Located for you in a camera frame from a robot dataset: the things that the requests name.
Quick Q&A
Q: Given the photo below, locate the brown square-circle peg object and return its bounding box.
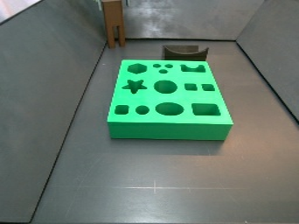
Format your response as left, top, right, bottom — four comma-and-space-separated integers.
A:
101, 0, 125, 48

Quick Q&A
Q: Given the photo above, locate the green shape sorting board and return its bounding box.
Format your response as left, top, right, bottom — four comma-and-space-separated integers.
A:
107, 59, 233, 140

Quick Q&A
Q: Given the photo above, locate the black curved object holder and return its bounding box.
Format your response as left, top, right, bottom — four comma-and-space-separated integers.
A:
163, 45, 209, 61

